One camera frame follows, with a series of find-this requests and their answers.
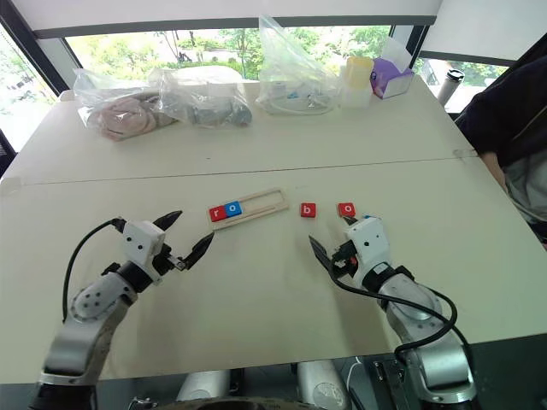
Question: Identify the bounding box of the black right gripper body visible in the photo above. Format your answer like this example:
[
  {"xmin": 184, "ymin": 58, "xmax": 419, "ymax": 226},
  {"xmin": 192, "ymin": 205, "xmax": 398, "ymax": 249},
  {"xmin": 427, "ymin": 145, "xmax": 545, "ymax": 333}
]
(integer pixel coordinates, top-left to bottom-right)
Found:
[{"xmin": 330, "ymin": 240, "xmax": 359, "ymax": 279}]

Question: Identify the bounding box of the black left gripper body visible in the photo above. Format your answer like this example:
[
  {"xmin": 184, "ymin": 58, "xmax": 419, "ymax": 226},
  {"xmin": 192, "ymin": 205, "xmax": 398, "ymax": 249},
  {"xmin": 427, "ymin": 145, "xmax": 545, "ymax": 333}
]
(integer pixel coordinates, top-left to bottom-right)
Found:
[{"xmin": 149, "ymin": 243, "xmax": 191, "ymax": 278}]

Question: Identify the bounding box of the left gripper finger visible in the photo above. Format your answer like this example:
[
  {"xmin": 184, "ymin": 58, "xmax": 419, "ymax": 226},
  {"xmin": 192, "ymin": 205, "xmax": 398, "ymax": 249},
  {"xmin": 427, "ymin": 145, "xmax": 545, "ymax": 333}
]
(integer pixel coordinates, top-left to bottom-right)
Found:
[
  {"xmin": 152, "ymin": 209, "xmax": 184, "ymax": 234},
  {"xmin": 183, "ymin": 231, "xmax": 215, "ymax": 272}
]

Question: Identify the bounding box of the wooden letter tray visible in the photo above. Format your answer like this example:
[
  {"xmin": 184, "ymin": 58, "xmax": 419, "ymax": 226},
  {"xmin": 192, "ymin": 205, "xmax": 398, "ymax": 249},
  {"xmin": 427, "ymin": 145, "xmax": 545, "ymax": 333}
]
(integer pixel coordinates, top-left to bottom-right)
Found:
[{"xmin": 208, "ymin": 187, "xmax": 286, "ymax": 232}]

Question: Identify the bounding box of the white rounded robot cover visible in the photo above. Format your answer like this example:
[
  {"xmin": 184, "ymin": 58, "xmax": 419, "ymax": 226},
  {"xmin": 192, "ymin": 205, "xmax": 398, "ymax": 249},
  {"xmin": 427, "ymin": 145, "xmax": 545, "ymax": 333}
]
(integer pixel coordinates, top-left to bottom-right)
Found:
[
  {"xmin": 296, "ymin": 360, "xmax": 352, "ymax": 405},
  {"xmin": 176, "ymin": 369, "xmax": 228, "ymax": 403}
]

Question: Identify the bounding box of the plastic bag with pink fabric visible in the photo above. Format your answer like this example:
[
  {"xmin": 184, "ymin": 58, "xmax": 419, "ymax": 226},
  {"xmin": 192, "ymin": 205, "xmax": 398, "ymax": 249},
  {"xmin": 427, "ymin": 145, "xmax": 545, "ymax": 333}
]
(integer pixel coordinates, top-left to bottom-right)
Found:
[{"xmin": 72, "ymin": 67, "xmax": 180, "ymax": 140}]

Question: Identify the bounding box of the plastic bag with grey items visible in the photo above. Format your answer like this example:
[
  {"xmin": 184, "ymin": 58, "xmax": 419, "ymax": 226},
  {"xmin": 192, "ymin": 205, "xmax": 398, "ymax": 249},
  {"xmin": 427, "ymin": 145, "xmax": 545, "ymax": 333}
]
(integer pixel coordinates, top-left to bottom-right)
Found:
[{"xmin": 149, "ymin": 66, "xmax": 254, "ymax": 129}]

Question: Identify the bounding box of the translucent container with yellow top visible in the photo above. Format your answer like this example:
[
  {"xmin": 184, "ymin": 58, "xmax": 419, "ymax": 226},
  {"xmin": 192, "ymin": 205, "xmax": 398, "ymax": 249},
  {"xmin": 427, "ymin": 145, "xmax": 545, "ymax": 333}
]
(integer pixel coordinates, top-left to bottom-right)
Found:
[{"xmin": 340, "ymin": 55, "xmax": 375, "ymax": 109}]

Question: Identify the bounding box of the purple and white box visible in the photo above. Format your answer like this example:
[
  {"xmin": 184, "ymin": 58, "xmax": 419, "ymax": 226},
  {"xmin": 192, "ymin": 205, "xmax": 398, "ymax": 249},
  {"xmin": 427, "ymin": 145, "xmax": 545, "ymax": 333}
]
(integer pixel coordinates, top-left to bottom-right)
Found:
[{"xmin": 369, "ymin": 57, "xmax": 415, "ymax": 101}]

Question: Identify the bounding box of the silver black-lidded thermos bottle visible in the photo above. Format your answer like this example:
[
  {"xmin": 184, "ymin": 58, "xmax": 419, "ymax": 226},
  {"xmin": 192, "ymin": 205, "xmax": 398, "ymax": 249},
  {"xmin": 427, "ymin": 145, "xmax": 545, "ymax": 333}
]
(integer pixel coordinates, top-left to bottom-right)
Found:
[{"xmin": 436, "ymin": 67, "xmax": 466, "ymax": 114}]

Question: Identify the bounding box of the white paper sheet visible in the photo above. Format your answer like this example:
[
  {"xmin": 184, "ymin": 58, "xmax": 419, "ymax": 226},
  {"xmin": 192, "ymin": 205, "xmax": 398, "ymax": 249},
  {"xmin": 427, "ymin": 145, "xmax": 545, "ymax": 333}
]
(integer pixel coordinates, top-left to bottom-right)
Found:
[{"xmin": 381, "ymin": 36, "xmax": 414, "ymax": 73}]

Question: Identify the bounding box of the black mesh chair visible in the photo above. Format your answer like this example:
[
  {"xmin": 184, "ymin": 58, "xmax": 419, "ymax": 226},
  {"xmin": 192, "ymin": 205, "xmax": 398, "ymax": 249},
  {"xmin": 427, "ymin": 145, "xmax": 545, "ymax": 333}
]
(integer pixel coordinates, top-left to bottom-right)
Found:
[{"xmin": 0, "ymin": 126, "xmax": 19, "ymax": 179}]

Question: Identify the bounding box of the person in dark jacket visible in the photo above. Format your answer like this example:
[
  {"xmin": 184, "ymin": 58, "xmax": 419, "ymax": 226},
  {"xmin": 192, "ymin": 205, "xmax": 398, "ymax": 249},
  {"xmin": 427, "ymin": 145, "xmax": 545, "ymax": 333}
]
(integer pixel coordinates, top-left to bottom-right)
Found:
[{"xmin": 455, "ymin": 42, "xmax": 547, "ymax": 251}]

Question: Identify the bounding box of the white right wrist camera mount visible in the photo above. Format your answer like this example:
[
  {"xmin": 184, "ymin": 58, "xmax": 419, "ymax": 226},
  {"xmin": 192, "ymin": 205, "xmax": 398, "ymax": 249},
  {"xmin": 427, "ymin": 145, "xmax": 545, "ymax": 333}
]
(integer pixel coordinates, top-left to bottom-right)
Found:
[{"xmin": 344, "ymin": 215, "xmax": 392, "ymax": 292}]

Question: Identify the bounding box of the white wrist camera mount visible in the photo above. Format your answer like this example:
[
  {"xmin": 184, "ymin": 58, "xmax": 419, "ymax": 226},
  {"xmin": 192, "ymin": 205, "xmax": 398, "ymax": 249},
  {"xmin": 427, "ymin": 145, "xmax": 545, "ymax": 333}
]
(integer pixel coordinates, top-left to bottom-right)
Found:
[
  {"xmin": 121, "ymin": 220, "xmax": 172, "ymax": 285},
  {"xmin": 344, "ymin": 215, "xmax": 392, "ymax": 292}
]

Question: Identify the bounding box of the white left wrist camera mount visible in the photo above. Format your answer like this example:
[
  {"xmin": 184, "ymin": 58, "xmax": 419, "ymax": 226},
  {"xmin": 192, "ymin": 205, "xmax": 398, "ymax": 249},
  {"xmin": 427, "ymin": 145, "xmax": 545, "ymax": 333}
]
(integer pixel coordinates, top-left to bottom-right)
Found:
[{"xmin": 121, "ymin": 220, "xmax": 172, "ymax": 285}]

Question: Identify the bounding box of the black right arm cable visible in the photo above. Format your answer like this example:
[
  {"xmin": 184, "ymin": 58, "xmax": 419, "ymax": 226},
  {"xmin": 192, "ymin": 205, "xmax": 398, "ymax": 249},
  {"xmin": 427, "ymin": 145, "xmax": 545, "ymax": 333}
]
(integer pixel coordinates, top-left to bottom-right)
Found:
[{"xmin": 331, "ymin": 272, "xmax": 475, "ymax": 385}]

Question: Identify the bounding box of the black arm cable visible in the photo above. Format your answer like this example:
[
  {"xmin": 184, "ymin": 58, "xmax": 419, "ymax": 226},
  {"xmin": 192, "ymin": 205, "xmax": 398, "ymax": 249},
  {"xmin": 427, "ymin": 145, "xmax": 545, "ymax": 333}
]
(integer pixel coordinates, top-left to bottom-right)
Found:
[
  {"xmin": 331, "ymin": 272, "xmax": 475, "ymax": 385},
  {"xmin": 62, "ymin": 217, "xmax": 127, "ymax": 324}
]

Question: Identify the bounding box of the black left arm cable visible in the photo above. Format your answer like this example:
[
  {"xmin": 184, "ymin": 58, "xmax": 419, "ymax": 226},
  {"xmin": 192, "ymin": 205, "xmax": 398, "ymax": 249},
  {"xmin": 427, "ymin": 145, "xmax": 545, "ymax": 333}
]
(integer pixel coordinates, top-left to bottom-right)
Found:
[{"xmin": 62, "ymin": 217, "xmax": 127, "ymax": 324}]

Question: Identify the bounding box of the clear bag with white cable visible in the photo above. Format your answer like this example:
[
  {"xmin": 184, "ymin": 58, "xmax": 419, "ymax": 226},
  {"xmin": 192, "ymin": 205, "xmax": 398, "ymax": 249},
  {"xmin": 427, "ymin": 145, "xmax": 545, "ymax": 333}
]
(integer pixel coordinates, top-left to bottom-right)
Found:
[{"xmin": 255, "ymin": 15, "xmax": 343, "ymax": 117}]

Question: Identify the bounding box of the black window frame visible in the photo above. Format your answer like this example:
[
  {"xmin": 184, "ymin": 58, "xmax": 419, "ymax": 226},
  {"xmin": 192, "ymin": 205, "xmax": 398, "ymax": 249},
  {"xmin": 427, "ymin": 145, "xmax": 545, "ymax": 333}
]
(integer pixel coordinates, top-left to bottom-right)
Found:
[{"xmin": 0, "ymin": 0, "xmax": 521, "ymax": 116}]

